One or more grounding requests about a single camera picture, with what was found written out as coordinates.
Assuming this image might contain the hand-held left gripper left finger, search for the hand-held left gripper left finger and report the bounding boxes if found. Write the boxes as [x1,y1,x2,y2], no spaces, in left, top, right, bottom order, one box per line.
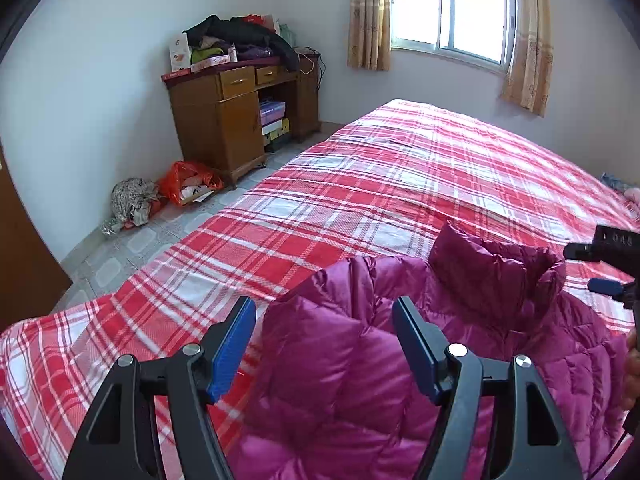
[62,296,257,480]

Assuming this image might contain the wooden door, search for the wooden door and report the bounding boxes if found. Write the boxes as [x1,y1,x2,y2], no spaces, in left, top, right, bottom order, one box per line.
[0,150,73,331]

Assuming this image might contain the white printed box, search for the white printed box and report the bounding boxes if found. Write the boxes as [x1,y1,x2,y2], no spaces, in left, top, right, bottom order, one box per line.
[168,34,192,72]

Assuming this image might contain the maroon desk cover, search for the maroon desk cover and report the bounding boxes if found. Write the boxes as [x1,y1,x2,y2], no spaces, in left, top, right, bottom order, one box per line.
[161,57,301,82]

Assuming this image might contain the pink flat box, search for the pink flat box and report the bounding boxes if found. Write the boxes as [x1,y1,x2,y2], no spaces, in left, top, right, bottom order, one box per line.
[190,54,236,72]

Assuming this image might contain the short beige curtain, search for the short beige curtain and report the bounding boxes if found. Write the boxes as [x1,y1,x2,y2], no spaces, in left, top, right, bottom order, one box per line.
[347,0,393,72]

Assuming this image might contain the purple box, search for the purple box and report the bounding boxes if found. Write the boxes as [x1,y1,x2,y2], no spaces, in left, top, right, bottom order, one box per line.
[259,101,287,126]

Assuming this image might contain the orange plastic bag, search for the orange plastic bag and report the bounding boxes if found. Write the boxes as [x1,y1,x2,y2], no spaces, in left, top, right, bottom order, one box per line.
[157,161,224,207]

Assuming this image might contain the bed with red plaid sheet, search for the bed with red plaid sheet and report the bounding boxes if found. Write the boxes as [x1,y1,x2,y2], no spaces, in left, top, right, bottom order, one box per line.
[0,98,640,480]

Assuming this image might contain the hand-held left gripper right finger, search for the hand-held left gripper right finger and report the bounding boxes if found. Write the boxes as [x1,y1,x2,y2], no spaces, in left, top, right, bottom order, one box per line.
[391,296,583,480]

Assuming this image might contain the red bag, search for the red bag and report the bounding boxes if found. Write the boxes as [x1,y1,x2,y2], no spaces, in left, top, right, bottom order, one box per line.
[231,14,281,31]

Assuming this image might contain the yellow and black box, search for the yellow and black box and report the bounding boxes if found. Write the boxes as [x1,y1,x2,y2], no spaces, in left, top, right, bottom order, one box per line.
[263,130,291,153]

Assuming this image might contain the black cable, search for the black cable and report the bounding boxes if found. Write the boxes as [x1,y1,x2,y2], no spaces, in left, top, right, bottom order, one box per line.
[295,46,327,82]

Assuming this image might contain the grey patterned cloth bundle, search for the grey patterned cloth bundle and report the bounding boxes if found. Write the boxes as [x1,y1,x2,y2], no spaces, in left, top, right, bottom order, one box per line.
[102,177,160,233]

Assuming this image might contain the purple cloth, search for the purple cloth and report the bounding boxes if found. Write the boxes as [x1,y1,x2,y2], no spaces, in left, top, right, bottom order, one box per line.
[235,44,275,60]

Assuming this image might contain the black jacket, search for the black jacket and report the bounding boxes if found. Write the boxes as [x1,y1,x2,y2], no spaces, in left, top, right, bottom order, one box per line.
[182,15,301,72]

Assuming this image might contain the window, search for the window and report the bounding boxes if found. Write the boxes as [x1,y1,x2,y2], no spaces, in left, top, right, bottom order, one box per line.
[390,0,518,68]

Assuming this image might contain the long beige curtain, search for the long beige curtain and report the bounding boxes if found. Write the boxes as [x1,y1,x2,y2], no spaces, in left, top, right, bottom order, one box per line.
[500,0,556,117]

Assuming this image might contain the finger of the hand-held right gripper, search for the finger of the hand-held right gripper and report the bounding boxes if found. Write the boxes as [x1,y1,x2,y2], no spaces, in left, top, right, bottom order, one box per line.
[587,277,637,311]
[562,242,601,264]

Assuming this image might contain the wooden desk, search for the wooden desk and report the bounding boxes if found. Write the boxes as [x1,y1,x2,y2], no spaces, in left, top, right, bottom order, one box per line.
[161,55,321,188]

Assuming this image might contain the magenta down jacket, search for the magenta down jacket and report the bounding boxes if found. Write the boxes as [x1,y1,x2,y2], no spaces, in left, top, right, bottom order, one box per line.
[227,220,636,480]

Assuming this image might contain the person's right hand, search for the person's right hand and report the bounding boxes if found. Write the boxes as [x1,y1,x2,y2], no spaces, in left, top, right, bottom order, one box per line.
[621,327,640,411]

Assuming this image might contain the blue and pink clothes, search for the blue and pink clothes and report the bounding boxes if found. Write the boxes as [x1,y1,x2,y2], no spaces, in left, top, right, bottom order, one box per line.
[600,172,640,221]

